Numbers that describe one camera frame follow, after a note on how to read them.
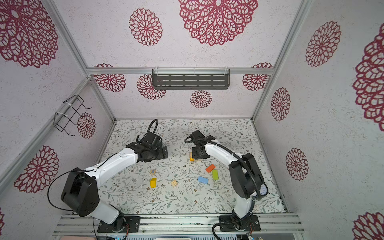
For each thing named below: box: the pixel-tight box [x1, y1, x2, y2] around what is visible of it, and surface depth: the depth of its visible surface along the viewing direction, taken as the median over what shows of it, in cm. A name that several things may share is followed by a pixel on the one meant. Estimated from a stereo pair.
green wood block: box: [212, 169, 219, 180], surface depth 92 cm
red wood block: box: [205, 164, 216, 173], surface depth 97 cm
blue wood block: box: [197, 176, 209, 185], surface depth 91 cm
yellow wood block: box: [150, 178, 157, 188], surface depth 89 cm
